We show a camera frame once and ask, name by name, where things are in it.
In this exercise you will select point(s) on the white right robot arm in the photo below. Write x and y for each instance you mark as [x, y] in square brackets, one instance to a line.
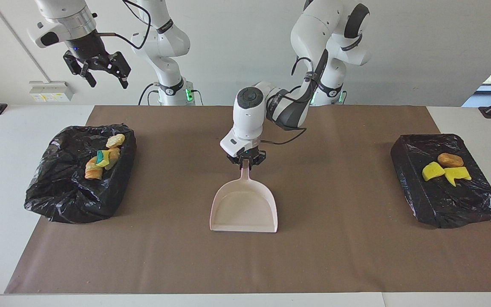
[164, 42]

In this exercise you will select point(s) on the striped croissant piece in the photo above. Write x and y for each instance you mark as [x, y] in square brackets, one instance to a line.
[93, 169]
[115, 140]
[114, 155]

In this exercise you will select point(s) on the notched yellow sponge piece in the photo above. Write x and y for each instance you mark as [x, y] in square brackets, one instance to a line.
[458, 172]

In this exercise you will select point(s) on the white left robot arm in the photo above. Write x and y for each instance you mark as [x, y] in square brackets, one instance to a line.
[249, 123]

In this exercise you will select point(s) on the crumpled open black bag bin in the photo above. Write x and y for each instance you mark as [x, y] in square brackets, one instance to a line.
[66, 196]

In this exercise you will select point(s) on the wedge yellow sponge piece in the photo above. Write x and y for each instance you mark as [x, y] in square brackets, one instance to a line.
[433, 171]

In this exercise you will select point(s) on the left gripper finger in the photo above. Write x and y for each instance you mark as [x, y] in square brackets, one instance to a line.
[256, 164]
[242, 164]

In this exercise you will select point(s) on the brown paper table mat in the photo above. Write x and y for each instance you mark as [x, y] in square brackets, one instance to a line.
[356, 238]

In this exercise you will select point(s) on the beige plastic dustpan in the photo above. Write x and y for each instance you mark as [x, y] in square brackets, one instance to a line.
[245, 209]

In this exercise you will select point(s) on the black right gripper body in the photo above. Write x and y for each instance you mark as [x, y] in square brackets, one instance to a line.
[88, 47]

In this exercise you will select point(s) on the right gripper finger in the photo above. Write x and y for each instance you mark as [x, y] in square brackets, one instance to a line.
[75, 64]
[122, 66]

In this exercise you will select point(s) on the white wall socket box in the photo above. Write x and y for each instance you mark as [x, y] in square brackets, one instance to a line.
[51, 90]

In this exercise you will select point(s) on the yellow sponge green backing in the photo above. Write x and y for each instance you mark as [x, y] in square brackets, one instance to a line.
[102, 160]

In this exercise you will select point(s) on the flat taut black bag bin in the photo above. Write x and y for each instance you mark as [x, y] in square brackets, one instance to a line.
[441, 204]

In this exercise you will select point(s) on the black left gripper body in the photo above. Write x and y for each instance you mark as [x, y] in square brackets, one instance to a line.
[249, 155]

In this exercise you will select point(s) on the white wall conduit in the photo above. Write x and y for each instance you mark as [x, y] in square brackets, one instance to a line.
[19, 40]

